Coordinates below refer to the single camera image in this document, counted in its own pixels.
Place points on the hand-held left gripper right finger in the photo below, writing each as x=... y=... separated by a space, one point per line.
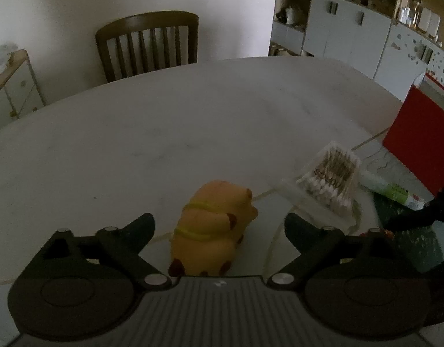
x=297 y=226

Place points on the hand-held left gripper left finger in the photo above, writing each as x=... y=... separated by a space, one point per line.
x=142 y=226

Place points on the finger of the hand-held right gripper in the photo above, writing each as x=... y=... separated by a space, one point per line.
x=424 y=215

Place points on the yellow plush toy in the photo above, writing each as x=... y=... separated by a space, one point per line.
x=207 y=231

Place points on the red cardboard box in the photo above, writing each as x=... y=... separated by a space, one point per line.
x=420 y=141

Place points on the white tube with green label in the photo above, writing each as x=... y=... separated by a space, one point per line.
x=391 y=189

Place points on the clear box of cotton swabs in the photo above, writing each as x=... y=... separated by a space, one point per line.
x=330 y=179

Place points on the brown wooden chair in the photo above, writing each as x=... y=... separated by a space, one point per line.
x=149 y=43

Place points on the small white wooden-top cabinet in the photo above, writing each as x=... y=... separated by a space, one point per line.
x=15 y=94

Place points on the white cabinet with wooden shelves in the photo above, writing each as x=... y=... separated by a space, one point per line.
x=352 y=18

